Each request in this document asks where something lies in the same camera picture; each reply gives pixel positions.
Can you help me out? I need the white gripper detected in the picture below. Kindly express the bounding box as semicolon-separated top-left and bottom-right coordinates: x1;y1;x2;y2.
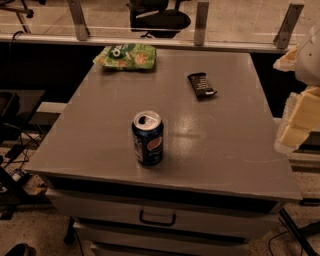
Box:
273;21;320;149

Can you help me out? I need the blue pepsi can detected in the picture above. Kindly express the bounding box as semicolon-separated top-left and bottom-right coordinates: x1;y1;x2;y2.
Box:
132;110;164;166

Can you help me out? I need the grey drawer cabinet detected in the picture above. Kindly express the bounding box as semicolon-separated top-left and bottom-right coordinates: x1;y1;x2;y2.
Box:
27;50;301;256

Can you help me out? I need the black office chair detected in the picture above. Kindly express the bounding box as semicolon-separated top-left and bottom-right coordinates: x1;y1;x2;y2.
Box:
127;0;191;39

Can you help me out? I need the green chip bag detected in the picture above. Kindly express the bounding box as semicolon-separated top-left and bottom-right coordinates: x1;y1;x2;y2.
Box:
93;43;157;70

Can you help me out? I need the metal railing frame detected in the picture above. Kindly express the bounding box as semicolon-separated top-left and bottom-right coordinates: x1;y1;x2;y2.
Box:
0;0;295;54

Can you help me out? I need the black drawer handle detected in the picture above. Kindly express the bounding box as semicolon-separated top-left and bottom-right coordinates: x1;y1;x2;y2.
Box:
139;210;176;227

